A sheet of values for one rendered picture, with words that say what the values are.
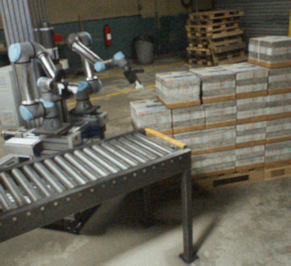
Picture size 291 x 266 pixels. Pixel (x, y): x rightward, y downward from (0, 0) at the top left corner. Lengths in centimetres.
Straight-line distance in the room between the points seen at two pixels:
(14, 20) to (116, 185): 154
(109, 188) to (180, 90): 124
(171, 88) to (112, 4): 742
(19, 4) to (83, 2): 694
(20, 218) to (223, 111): 194
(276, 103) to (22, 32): 218
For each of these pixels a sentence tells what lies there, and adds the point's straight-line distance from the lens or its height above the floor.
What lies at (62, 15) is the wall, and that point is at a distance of 948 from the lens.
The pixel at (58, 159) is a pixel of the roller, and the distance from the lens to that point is 221.
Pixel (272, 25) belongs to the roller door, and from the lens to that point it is 1059.
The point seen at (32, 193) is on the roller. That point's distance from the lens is 188.
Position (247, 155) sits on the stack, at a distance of 332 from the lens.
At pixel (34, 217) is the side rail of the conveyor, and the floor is 74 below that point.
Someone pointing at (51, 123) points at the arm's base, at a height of 87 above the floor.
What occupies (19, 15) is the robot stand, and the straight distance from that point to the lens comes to 284.
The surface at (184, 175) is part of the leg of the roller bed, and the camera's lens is 220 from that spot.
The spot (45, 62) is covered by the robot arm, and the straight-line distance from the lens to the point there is 252.
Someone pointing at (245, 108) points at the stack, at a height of 74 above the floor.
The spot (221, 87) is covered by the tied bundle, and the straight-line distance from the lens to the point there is 300.
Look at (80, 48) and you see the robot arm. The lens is 297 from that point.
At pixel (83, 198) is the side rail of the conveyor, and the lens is 185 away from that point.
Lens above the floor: 167
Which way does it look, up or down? 19 degrees down
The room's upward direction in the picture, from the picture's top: 4 degrees counter-clockwise
